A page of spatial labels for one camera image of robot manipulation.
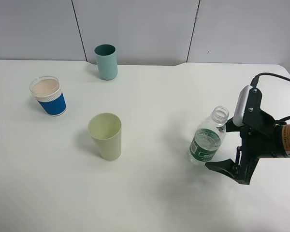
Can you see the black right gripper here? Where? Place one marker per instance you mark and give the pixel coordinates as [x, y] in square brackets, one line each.
[259, 136]

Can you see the clear bottle green label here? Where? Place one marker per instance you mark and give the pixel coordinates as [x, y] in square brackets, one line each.
[209, 136]

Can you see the light green plastic cup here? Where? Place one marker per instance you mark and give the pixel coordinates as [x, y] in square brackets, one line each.
[105, 130]

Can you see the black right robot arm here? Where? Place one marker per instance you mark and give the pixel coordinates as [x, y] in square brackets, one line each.
[261, 137]

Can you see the teal plastic cup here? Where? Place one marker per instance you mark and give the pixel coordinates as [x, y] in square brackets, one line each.
[106, 60]

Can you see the blue paper cup clear lid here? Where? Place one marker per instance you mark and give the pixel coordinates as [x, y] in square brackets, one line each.
[48, 93]

